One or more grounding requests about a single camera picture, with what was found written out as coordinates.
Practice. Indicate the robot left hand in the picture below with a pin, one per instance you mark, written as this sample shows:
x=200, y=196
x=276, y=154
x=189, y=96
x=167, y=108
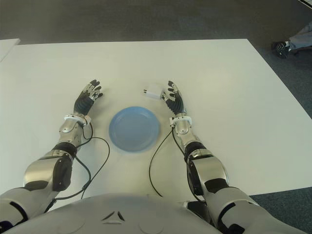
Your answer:
x=84, y=103

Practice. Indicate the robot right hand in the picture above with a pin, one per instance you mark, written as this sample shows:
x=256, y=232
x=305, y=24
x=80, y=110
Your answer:
x=176, y=103

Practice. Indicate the white charger plug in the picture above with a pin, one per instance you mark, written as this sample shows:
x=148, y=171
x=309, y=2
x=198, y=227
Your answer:
x=153, y=92

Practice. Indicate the robot left arm silver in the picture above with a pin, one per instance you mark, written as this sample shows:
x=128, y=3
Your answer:
x=44, y=168

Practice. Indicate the robot right arm silver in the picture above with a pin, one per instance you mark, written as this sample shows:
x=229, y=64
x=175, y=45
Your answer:
x=209, y=168

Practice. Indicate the blue plate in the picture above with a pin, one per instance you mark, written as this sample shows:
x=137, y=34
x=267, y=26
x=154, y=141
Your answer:
x=134, y=129

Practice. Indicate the white side table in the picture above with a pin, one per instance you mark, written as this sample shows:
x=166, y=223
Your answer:
x=6, y=47

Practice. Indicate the black base block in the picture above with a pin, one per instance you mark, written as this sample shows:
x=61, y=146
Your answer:
x=197, y=209

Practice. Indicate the silver robot torso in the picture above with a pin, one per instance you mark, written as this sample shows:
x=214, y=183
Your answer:
x=117, y=219

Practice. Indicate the grey trouser leg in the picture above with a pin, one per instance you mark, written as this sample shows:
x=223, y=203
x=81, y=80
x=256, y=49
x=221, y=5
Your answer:
x=302, y=40

